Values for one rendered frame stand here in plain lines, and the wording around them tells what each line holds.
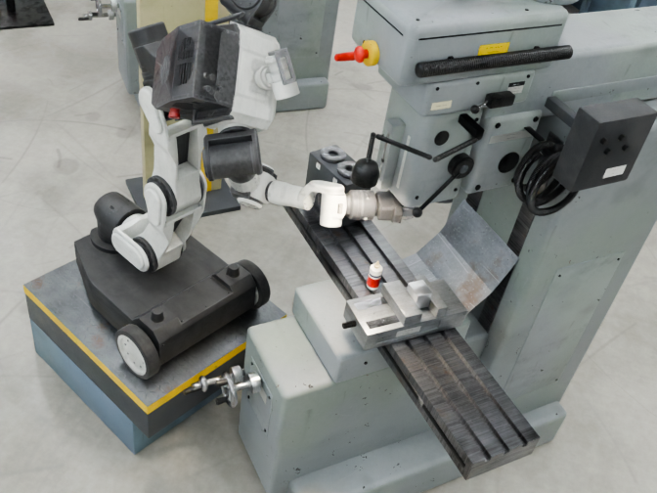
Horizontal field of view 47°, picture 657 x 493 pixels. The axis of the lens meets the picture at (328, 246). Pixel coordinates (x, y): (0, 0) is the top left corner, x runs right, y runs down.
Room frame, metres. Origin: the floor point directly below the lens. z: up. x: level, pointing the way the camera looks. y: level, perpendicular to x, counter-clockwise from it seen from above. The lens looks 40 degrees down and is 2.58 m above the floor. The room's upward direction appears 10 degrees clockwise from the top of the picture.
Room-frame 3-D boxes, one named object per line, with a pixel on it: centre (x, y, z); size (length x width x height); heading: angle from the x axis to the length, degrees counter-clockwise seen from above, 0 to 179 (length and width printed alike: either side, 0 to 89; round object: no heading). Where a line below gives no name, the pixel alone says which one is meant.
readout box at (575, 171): (1.69, -0.65, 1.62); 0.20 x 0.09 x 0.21; 123
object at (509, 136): (1.91, -0.38, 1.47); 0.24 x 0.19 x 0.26; 33
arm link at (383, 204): (1.79, -0.12, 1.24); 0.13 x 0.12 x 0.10; 14
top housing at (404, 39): (1.82, -0.23, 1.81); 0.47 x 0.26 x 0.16; 123
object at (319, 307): (1.81, -0.21, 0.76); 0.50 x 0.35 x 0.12; 123
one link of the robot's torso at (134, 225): (2.08, 0.66, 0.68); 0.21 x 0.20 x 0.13; 54
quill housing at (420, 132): (1.81, -0.22, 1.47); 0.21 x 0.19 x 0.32; 33
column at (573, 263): (2.14, -0.73, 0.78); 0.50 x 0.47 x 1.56; 123
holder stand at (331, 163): (2.19, 0.01, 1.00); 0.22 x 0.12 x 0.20; 43
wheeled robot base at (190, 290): (2.06, 0.64, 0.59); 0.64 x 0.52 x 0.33; 54
